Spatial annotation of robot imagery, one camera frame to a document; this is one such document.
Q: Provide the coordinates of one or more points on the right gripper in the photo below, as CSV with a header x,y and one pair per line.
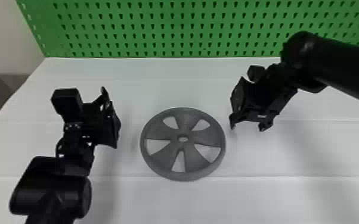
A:
x,y
267,97

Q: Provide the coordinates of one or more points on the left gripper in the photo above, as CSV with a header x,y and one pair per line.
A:
x,y
94,123

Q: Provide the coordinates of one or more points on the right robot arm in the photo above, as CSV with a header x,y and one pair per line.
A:
x,y
339,68

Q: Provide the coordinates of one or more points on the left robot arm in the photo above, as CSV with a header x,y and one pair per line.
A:
x,y
51,190

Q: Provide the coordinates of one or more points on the grey wheel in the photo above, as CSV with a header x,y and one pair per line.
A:
x,y
155,133

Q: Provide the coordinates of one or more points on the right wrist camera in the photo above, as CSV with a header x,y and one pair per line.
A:
x,y
256,73

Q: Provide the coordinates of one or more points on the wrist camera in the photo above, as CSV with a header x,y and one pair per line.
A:
x,y
67,103
256,73

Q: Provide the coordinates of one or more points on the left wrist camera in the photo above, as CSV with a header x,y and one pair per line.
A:
x,y
67,103

